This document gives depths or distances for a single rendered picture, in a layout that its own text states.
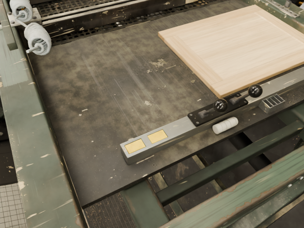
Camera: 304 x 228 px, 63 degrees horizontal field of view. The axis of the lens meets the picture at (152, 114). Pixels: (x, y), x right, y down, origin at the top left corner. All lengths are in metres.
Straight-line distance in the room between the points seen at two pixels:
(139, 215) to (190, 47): 0.68
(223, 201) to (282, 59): 0.67
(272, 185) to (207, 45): 0.63
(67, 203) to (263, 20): 1.14
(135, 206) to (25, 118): 0.37
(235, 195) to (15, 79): 0.70
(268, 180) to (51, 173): 0.52
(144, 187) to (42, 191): 0.26
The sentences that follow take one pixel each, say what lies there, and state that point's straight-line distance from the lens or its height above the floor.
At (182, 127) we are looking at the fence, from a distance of 0.74.
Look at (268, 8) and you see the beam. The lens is 1.43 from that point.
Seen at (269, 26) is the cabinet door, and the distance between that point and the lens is 1.33.
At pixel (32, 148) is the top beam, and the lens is 0.68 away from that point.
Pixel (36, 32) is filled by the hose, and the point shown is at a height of 1.87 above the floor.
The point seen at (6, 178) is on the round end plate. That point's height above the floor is 1.83.
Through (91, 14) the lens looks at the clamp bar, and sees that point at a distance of 1.20.
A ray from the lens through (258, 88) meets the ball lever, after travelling 0.73.
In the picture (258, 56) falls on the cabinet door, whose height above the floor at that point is 1.14.
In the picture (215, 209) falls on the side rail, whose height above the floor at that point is 1.61.
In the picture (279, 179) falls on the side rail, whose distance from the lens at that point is 0.71.
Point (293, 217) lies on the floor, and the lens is 2.31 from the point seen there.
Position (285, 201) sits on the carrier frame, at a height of 0.79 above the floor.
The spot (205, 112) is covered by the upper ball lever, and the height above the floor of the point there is 1.50.
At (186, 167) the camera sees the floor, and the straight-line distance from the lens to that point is 2.75.
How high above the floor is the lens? 2.11
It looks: 43 degrees down
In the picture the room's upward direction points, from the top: 86 degrees counter-clockwise
